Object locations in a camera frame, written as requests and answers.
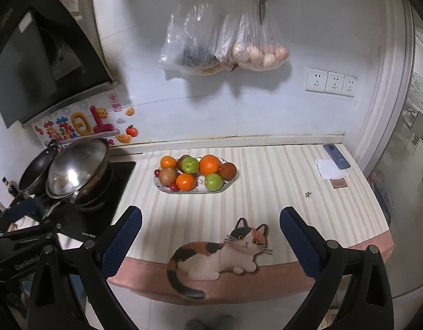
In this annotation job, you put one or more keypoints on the black stove top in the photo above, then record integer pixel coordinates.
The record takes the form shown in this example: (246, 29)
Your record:
(123, 175)

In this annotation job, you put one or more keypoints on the small brown card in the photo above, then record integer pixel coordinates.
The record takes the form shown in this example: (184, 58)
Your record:
(338, 183)

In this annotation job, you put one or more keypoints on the brown green round fruit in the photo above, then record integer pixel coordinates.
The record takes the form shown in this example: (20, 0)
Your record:
(167, 176)

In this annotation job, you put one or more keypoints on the white folded paper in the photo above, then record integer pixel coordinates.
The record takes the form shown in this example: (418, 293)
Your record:
(326, 170)

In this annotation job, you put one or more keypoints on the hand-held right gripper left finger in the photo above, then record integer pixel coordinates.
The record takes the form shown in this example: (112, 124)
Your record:
(123, 240)

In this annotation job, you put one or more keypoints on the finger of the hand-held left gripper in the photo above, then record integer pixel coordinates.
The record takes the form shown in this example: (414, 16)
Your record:
(63, 219)
(25, 209)

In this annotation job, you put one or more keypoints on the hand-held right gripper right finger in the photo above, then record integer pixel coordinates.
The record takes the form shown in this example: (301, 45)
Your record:
(299, 244)

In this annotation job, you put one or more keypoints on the small orange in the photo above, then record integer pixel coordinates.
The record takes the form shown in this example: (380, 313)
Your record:
(168, 162)
(186, 182)

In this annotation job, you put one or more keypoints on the clear bag with dark contents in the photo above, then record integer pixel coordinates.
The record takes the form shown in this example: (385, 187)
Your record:
(194, 41)

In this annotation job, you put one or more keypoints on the clear bag of eggs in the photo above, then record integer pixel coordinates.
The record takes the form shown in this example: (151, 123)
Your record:
(263, 53)

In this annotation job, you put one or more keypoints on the frosted glass door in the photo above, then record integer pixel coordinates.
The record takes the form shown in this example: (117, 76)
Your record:
(411, 144)

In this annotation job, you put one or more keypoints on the striped cat print mat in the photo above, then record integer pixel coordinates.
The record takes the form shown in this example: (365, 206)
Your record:
(283, 178)

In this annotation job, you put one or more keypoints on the floral oval plate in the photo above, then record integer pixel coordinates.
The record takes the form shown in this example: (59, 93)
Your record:
(199, 189)

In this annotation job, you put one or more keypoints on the black range hood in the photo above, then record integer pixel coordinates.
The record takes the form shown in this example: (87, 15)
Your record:
(42, 58)

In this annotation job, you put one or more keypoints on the dark cooking pot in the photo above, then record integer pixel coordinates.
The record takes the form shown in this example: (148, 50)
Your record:
(98, 190)

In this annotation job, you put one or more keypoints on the dark brown round fruit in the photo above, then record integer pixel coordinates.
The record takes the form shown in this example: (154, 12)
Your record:
(228, 171)

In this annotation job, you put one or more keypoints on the yellow brown apple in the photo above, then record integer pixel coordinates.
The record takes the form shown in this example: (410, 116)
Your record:
(180, 161)

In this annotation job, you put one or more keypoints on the white wall socket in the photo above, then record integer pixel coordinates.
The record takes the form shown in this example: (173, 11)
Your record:
(316, 80)
(349, 86)
(334, 82)

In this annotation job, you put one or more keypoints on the blue smartphone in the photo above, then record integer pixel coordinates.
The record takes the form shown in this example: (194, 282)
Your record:
(337, 156)

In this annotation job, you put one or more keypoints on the stainless steel pot with lid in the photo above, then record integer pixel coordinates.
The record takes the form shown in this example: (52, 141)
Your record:
(77, 166)

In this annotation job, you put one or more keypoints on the small dark bottle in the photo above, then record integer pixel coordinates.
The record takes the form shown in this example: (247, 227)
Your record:
(10, 187)

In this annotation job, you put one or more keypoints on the black frying pan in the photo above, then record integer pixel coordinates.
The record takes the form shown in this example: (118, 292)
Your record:
(34, 172)

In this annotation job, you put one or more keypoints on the large orange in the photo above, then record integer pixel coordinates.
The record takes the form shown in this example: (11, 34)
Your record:
(210, 165)

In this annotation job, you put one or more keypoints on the colourful wall stickers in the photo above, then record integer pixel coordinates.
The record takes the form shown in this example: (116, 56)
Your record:
(82, 123)

